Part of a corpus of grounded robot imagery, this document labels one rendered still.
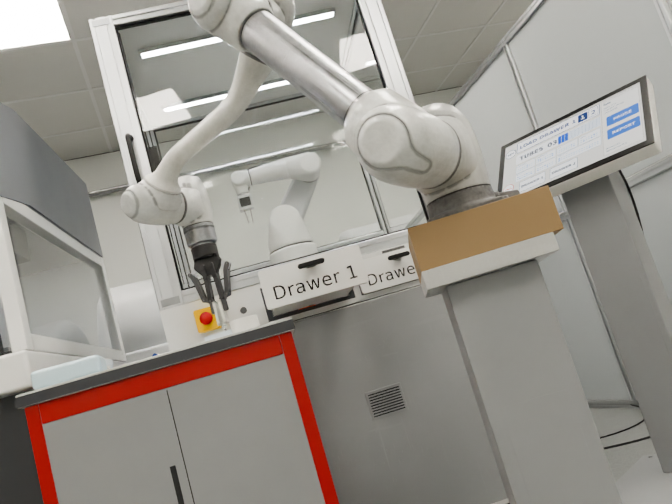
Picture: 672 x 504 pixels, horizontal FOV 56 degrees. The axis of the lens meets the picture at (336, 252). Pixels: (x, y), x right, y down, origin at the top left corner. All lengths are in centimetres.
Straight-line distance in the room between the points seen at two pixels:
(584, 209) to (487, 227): 85
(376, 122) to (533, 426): 68
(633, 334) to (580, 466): 82
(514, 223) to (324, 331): 90
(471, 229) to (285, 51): 57
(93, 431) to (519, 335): 93
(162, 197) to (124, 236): 366
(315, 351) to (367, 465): 39
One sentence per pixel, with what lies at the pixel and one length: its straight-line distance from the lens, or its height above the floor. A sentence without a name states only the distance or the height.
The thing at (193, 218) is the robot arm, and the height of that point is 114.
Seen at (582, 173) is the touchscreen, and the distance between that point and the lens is 206.
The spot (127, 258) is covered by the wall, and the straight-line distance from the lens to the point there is 537.
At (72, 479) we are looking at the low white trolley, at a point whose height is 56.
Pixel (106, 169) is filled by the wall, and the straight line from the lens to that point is 560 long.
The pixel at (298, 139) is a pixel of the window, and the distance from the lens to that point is 224.
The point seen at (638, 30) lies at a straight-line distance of 302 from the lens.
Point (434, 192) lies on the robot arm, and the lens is 145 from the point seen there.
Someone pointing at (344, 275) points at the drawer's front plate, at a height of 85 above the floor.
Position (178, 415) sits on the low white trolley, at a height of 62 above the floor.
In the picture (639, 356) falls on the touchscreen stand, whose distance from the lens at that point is 217.
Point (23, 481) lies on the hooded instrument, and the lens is 202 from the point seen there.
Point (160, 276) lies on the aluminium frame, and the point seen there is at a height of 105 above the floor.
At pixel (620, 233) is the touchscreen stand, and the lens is 214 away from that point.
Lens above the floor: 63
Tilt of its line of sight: 9 degrees up
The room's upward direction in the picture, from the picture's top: 17 degrees counter-clockwise
